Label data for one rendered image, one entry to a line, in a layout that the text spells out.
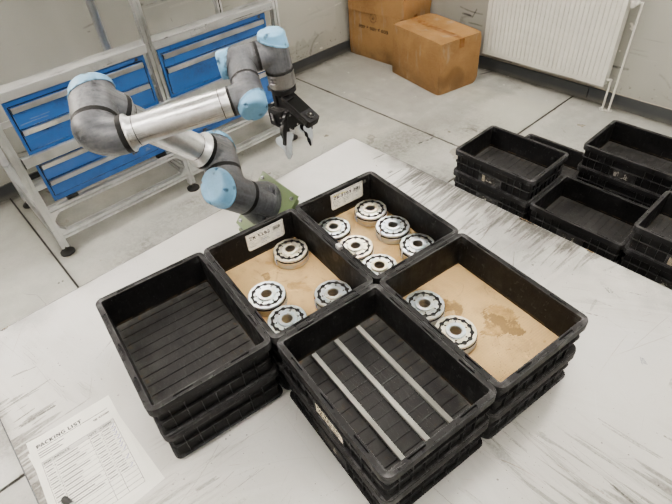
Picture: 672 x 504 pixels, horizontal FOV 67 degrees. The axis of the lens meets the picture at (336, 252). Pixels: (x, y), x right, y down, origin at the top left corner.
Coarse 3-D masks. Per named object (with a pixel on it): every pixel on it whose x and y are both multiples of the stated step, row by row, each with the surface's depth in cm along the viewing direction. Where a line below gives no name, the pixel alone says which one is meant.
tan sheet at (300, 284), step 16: (256, 256) 152; (272, 256) 151; (240, 272) 147; (256, 272) 147; (272, 272) 146; (288, 272) 146; (304, 272) 145; (320, 272) 145; (240, 288) 142; (288, 288) 141; (304, 288) 141; (288, 304) 137; (304, 304) 136
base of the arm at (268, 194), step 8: (256, 184) 163; (264, 184) 166; (272, 184) 168; (256, 192) 161; (264, 192) 163; (272, 192) 167; (280, 192) 168; (256, 200) 161; (264, 200) 163; (272, 200) 164; (280, 200) 167; (256, 208) 162; (264, 208) 163; (272, 208) 165; (248, 216) 165; (256, 216) 165; (264, 216) 167; (272, 216) 166
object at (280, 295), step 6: (264, 282) 139; (270, 282) 139; (276, 282) 139; (252, 288) 138; (258, 288) 138; (276, 288) 137; (282, 288) 137; (252, 294) 136; (276, 294) 135; (282, 294) 135; (252, 300) 135; (258, 300) 134; (270, 300) 134; (276, 300) 134; (282, 300) 134; (258, 306) 133; (264, 306) 132; (270, 306) 132; (276, 306) 133
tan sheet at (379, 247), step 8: (352, 208) 166; (336, 216) 163; (344, 216) 163; (352, 216) 162; (352, 224) 160; (352, 232) 157; (360, 232) 156; (368, 232) 156; (416, 232) 155; (376, 240) 153; (376, 248) 151; (384, 248) 150; (392, 248) 150; (392, 256) 148
